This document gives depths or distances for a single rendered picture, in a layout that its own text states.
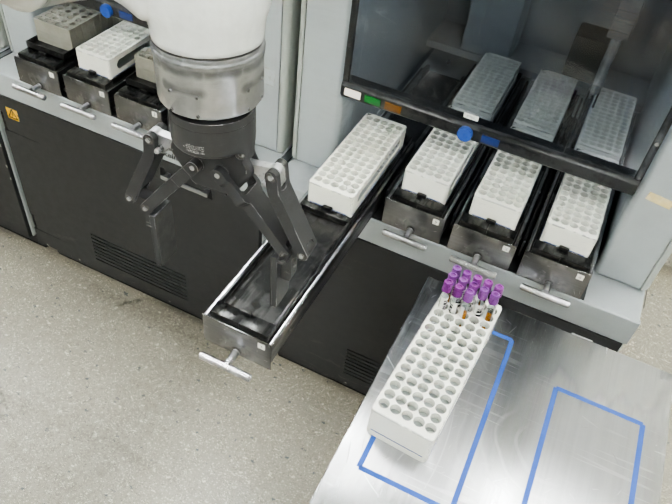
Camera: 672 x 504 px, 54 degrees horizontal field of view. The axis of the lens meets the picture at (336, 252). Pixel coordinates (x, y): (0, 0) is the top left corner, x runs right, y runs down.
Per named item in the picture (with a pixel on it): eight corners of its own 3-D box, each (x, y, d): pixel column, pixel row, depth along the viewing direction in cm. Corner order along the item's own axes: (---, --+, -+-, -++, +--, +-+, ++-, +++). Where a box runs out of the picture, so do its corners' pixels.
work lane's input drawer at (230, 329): (359, 147, 164) (364, 116, 158) (411, 166, 161) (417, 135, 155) (189, 357, 116) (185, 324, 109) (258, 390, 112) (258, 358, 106)
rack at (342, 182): (364, 134, 157) (367, 111, 152) (403, 148, 154) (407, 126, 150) (306, 204, 137) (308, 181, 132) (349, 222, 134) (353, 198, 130)
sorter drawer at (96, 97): (217, 2, 212) (216, -26, 206) (254, 15, 209) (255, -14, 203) (54, 107, 164) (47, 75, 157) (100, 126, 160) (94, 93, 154)
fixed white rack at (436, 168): (444, 126, 163) (449, 104, 158) (483, 139, 160) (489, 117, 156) (399, 192, 143) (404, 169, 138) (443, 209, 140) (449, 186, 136)
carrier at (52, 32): (79, 50, 168) (75, 27, 163) (74, 53, 166) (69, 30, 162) (43, 36, 170) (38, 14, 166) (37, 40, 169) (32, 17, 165)
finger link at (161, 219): (155, 217, 67) (148, 215, 67) (162, 267, 72) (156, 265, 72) (171, 200, 69) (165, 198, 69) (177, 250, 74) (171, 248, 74)
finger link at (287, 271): (287, 231, 64) (315, 241, 64) (286, 269, 68) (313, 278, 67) (280, 240, 63) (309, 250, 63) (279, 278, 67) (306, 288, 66)
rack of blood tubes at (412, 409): (441, 305, 119) (448, 281, 114) (493, 329, 116) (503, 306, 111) (364, 431, 99) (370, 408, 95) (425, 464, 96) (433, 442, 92)
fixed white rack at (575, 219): (566, 168, 155) (575, 146, 151) (609, 183, 153) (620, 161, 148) (537, 244, 135) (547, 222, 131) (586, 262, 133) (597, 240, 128)
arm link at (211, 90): (231, 73, 49) (233, 141, 53) (284, 27, 55) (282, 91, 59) (125, 44, 51) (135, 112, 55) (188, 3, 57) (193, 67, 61)
